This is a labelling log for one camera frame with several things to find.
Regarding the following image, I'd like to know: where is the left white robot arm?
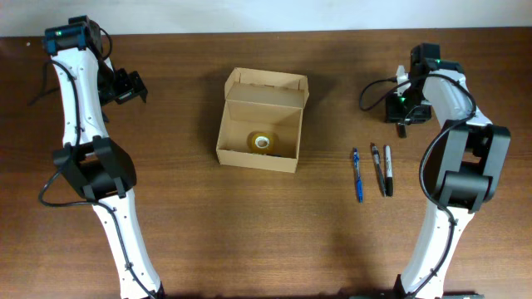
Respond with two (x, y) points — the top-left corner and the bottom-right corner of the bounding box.
(43, 16), (165, 298)

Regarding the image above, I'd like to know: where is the black permanent marker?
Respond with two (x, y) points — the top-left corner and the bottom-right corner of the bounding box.
(384, 145), (394, 197)

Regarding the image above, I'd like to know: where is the brown cardboard box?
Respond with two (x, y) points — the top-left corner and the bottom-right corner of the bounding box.
(216, 67), (309, 173)

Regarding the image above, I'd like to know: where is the blue ballpoint pen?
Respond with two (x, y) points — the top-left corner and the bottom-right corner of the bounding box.
(352, 148), (363, 203)

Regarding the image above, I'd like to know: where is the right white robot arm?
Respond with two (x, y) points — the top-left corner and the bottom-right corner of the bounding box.
(385, 43), (511, 298)

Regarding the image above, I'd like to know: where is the yellow adhesive tape roll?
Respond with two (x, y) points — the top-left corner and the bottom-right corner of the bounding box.
(247, 131), (278, 154)

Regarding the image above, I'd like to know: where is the black capped whiteboard marker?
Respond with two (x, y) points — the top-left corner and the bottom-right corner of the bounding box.
(397, 123), (406, 139)

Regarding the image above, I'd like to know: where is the black ballpoint pen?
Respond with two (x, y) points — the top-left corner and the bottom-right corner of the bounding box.
(371, 143), (387, 197)

